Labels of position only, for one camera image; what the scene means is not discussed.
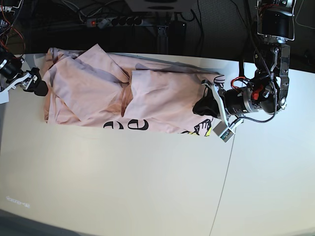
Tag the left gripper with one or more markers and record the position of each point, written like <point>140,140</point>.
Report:
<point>237,101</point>

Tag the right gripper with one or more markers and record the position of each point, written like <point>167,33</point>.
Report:
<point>30,81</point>

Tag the pink T-shirt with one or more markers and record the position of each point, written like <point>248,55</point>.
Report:
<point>94,88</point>

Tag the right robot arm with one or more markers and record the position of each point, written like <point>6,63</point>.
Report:
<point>9,14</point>

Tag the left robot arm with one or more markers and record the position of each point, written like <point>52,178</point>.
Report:
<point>275,26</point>

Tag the black power adapter box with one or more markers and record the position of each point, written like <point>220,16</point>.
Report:
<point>177,29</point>

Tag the black power strip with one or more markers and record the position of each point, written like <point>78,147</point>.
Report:
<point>114,22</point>

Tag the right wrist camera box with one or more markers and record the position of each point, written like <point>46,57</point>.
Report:
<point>4,97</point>

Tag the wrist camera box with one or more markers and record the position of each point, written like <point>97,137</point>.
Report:
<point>4,97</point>
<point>223,131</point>

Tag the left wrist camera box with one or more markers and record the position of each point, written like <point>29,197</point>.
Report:
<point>223,131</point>

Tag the aluminium table leg post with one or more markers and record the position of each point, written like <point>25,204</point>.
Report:
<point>162,40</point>

